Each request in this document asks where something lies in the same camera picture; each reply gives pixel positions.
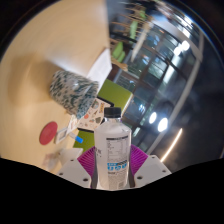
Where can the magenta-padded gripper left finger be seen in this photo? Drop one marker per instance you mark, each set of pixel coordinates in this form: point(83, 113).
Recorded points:
point(85, 158)

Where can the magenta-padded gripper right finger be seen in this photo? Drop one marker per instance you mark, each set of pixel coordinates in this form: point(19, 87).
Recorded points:
point(139, 159)

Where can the clear black-capped drink bottle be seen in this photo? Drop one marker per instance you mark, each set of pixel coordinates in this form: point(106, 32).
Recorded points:
point(112, 150)

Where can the small blue-capped bottle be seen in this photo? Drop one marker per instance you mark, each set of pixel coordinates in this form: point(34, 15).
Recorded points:
point(77, 138)

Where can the small white card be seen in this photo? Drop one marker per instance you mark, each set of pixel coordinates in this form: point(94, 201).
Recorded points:
point(61, 135)

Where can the white paper receipt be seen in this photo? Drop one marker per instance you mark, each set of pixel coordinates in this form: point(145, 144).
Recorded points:
point(50, 160)

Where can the long linear ceiling light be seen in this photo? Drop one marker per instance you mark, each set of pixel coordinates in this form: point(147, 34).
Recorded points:
point(171, 145)

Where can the sticker-covered black laptop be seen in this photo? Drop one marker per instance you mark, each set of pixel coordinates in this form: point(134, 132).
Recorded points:
point(91, 116)

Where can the green patterned ceramic cup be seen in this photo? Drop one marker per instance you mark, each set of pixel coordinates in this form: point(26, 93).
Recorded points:
point(71, 91)

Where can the green upholstered bench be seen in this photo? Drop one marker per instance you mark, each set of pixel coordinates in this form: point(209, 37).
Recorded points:
point(115, 92)

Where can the green-seated wooden chairs group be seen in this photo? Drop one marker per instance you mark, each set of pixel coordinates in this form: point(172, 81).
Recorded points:
point(117, 50)

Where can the light wooden dining table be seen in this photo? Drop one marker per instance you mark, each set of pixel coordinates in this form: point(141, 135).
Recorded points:
point(140, 40)

